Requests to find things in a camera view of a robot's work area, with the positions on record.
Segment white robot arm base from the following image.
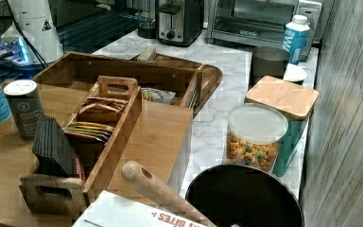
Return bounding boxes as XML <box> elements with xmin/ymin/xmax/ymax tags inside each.
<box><xmin>1</xmin><ymin>0</ymin><xmax>63</xmax><ymax>66</ymax></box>

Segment large wooden tray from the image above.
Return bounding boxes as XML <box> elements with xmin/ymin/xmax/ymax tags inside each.
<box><xmin>31</xmin><ymin>45</ymin><xmax>224</xmax><ymax>119</ymax></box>

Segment white snack packet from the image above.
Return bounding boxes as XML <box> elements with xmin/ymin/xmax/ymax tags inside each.
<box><xmin>142</xmin><ymin>88</ymin><xmax>176</xmax><ymax>104</ymax></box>

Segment brown tea bag packets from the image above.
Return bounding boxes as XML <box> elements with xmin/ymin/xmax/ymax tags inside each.
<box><xmin>78</xmin><ymin>97</ymin><xmax>129</xmax><ymax>114</ymax></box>

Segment clear cereal jar white lid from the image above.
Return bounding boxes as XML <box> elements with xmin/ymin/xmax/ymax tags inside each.
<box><xmin>223</xmin><ymin>103</ymin><xmax>288</xmax><ymax>173</ymax></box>

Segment green yellow tea bag packets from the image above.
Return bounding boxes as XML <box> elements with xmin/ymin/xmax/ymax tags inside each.
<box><xmin>63</xmin><ymin>121</ymin><xmax>114</xmax><ymax>143</ymax></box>

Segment wooden tea bag caddy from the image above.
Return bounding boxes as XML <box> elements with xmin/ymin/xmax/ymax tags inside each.
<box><xmin>20</xmin><ymin>76</ymin><xmax>142</xmax><ymax>217</ymax></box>

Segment black silver toaster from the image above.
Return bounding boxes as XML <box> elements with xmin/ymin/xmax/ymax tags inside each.
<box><xmin>155</xmin><ymin>0</ymin><xmax>204</xmax><ymax>46</ymax></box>

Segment dark grey metal cup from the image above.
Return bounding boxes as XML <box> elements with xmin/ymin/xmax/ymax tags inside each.
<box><xmin>249</xmin><ymin>46</ymin><xmax>290</xmax><ymax>86</ymax></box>

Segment silver toaster oven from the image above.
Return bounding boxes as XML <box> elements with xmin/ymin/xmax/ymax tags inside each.
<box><xmin>207</xmin><ymin>0</ymin><xmax>322</xmax><ymax>61</ymax></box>

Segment teal canister with wooden lid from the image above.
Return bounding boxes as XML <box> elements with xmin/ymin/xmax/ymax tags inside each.
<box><xmin>245</xmin><ymin>76</ymin><xmax>319</xmax><ymax>177</ymax></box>

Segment small white lidded container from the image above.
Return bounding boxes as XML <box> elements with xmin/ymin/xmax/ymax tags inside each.
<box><xmin>284</xmin><ymin>63</ymin><xmax>307</xmax><ymax>85</ymax></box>

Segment white snack box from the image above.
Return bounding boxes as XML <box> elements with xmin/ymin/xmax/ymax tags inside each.
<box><xmin>72</xmin><ymin>190</ymin><xmax>206</xmax><ymax>227</ymax></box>

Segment black coaster stack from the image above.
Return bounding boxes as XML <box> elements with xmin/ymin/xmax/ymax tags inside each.
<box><xmin>32</xmin><ymin>113</ymin><xmax>77</xmax><ymax>177</ymax></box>

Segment blue white drink carton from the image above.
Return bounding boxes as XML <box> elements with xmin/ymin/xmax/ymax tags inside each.
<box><xmin>282</xmin><ymin>15</ymin><xmax>310</xmax><ymax>65</ymax></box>

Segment dark grey cylindrical canister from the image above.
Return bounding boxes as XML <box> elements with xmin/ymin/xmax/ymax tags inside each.
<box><xmin>4</xmin><ymin>79</ymin><xmax>43</xmax><ymax>141</ymax></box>

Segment black pan with wooden handle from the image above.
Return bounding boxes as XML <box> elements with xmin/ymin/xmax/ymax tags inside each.
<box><xmin>121</xmin><ymin>161</ymin><xmax>305</xmax><ymax>227</ymax></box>

